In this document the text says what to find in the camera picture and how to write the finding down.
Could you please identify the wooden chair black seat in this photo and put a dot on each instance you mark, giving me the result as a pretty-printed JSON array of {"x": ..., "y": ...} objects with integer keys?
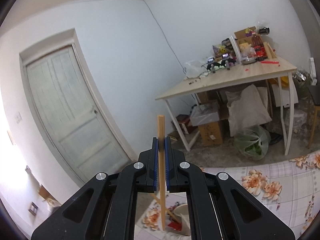
[{"x": 314, "y": 97}]

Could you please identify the yellow plastic bag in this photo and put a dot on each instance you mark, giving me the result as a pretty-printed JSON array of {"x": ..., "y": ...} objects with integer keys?
[{"x": 284, "y": 80}]

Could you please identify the wooden top white desk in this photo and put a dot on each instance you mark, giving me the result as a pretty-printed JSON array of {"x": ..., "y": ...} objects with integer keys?
[{"x": 238, "y": 75}]

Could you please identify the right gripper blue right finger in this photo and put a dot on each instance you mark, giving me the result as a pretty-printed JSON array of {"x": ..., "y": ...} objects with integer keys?
[{"x": 167, "y": 148}]

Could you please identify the green vegetable plastic bag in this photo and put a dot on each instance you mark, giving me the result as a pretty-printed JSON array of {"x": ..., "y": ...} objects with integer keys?
[{"x": 252, "y": 142}]

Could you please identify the lone wooden chopstick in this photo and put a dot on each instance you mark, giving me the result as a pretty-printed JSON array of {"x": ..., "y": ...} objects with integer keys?
[{"x": 161, "y": 165}]

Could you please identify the red oil bottle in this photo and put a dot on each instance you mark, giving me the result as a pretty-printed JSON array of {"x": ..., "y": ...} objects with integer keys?
[{"x": 259, "y": 48}]

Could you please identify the white panel door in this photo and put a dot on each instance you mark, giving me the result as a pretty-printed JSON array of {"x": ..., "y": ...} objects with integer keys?
[{"x": 68, "y": 109}]

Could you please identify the metal utensil holder with bag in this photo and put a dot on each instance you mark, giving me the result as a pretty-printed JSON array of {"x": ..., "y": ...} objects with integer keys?
[{"x": 182, "y": 228}]

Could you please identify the grey white sack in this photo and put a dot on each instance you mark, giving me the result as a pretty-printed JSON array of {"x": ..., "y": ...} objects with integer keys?
[{"x": 247, "y": 108}]

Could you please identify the floral plastic tablecloth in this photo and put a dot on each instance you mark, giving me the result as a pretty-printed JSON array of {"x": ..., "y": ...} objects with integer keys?
[{"x": 274, "y": 201}]

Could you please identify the cardboard box under desk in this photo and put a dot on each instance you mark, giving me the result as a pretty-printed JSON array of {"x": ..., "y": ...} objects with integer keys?
[{"x": 211, "y": 133}]

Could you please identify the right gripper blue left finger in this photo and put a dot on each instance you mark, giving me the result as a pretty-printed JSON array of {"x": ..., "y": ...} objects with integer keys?
[{"x": 155, "y": 150}]

